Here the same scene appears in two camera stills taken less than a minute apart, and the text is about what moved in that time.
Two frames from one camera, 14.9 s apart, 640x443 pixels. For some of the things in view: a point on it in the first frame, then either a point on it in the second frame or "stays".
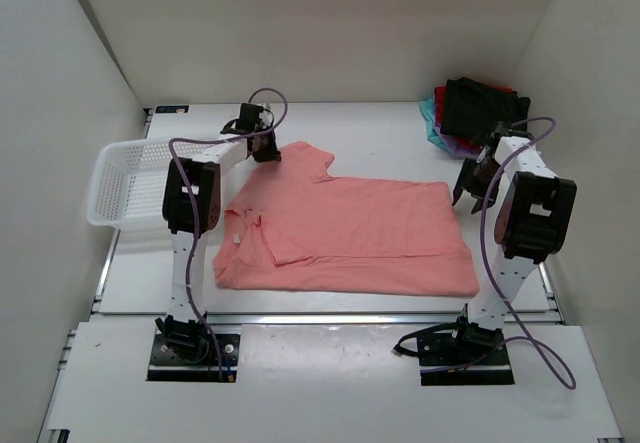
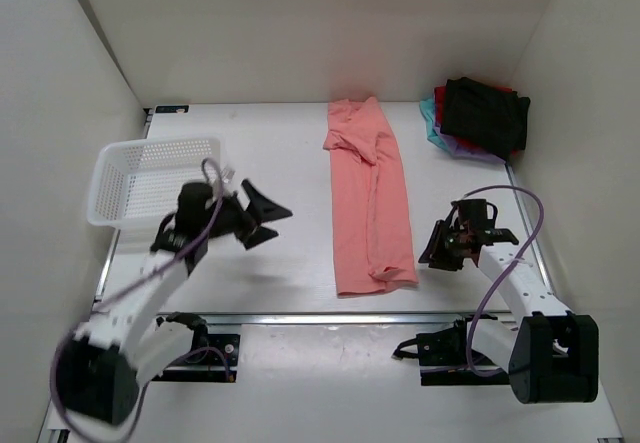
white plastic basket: x=127 y=183 stays
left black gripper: x=271 y=155 -> x=262 y=210
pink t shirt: x=286 y=230 -> x=371 y=222
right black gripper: x=465 y=183 -> x=434 y=251
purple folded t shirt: x=453 y=147 stays
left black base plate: x=194 y=357 stays
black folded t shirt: x=470 y=111 stays
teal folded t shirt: x=427 y=109 stays
